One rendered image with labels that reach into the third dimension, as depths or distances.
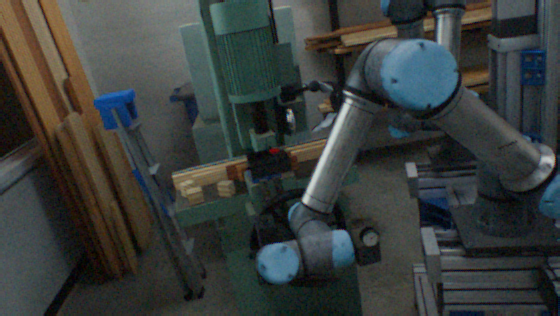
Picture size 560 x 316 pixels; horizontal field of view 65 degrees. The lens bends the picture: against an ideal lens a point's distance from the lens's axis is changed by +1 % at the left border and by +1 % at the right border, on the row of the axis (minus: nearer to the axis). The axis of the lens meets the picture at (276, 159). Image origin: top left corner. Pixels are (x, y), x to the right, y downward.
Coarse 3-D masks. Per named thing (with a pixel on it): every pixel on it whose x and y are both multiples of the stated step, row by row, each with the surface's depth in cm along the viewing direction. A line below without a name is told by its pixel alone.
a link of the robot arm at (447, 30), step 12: (432, 0) 129; (444, 0) 126; (456, 0) 125; (432, 12) 130; (444, 12) 127; (456, 12) 126; (444, 24) 127; (456, 24) 127; (444, 36) 127; (456, 36) 127; (456, 48) 127; (456, 60) 127
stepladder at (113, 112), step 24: (120, 96) 203; (120, 120) 204; (144, 144) 225; (144, 168) 214; (144, 192) 217; (168, 192) 238; (168, 216) 223; (168, 240) 229; (192, 240) 246; (192, 264) 237
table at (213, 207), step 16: (304, 176) 141; (352, 176) 143; (176, 192) 147; (208, 192) 142; (240, 192) 138; (176, 208) 135; (192, 208) 134; (208, 208) 135; (224, 208) 136; (240, 208) 137; (192, 224) 135
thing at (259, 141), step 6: (252, 132) 151; (270, 132) 147; (252, 138) 151; (258, 138) 144; (264, 138) 144; (270, 138) 144; (276, 138) 146; (252, 144) 155; (258, 144) 144; (264, 144) 145; (270, 144) 145; (276, 144) 145; (258, 150) 145
